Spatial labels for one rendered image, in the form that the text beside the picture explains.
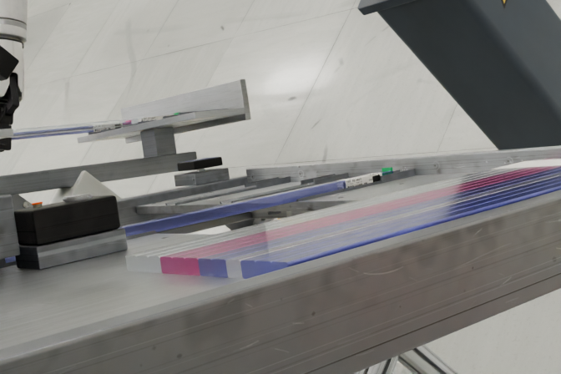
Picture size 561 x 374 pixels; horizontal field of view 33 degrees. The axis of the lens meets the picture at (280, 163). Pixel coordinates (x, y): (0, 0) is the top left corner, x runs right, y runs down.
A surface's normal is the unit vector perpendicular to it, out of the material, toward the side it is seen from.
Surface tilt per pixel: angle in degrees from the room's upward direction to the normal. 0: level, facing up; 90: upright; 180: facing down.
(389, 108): 0
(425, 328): 90
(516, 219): 90
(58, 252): 90
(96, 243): 90
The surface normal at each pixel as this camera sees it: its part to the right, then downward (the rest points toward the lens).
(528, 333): -0.63, -0.58
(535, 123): -0.36, 0.81
